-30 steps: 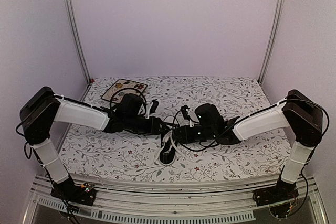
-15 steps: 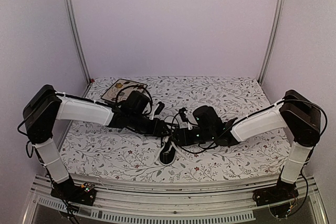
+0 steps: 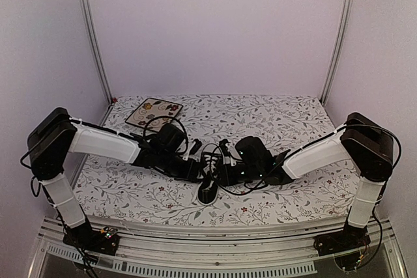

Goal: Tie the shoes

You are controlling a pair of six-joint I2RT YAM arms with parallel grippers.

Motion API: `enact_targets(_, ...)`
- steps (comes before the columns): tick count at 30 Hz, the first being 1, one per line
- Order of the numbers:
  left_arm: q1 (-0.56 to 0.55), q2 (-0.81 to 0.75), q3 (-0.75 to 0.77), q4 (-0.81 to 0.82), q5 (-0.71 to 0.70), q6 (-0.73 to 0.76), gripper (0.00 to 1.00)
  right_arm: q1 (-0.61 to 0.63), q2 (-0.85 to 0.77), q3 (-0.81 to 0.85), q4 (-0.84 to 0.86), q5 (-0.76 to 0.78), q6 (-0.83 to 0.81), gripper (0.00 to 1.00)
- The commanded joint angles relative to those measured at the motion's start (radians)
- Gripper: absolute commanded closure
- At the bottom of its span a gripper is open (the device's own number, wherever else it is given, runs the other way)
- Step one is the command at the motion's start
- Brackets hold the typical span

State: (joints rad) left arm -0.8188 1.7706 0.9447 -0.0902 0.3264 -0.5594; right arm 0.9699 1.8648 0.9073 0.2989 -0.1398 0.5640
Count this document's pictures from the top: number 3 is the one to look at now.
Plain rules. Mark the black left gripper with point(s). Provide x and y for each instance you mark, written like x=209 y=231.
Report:
x=191 y=172

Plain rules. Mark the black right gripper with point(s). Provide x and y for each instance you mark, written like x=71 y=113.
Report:
x=224 y=175

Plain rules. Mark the black canvas sneaker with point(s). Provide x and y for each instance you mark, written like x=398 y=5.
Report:
x=212 y=197

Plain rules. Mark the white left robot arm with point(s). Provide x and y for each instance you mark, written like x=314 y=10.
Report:
x=167 y=151

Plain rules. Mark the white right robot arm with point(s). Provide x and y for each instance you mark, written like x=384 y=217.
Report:
x=374 y=150

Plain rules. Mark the square floral ceramic plate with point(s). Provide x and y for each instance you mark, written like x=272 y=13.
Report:
x=153 y=113

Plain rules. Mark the floral patterned table mat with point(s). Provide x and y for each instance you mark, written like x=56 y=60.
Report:
x=111 y=189

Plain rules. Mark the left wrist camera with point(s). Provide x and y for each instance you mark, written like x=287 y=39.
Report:
x=195 y=146

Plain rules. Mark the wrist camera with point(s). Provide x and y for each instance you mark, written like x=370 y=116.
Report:
x=226 y=153
x=195 y=146

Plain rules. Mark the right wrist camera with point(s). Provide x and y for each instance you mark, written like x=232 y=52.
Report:
x=226 y=153

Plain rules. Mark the aluminium front rail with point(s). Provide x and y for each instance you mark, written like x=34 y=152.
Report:
x=286 y=250

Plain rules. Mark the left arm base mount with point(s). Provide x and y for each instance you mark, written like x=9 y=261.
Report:
x=85 y=238

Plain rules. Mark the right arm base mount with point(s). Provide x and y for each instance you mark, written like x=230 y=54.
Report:
x=349 y=246

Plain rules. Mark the left aluminium frame post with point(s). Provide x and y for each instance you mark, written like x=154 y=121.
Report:
x=95 y=49

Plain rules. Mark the aluminium frame post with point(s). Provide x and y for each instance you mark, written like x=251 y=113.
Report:
x=95 y=49
x=336 y=53

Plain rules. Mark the right aluminium frame post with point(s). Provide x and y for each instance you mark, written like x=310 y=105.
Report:
x=336 y=53

